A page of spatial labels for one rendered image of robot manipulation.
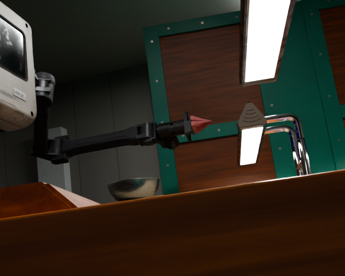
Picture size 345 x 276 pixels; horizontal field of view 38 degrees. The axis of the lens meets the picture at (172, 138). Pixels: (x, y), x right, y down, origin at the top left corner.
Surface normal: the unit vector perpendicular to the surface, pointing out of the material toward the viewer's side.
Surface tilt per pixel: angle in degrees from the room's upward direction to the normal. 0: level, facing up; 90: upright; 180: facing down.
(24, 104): 90
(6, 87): 90
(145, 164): 90
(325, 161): 90
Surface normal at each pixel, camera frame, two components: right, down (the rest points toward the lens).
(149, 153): -0.26, -0.20
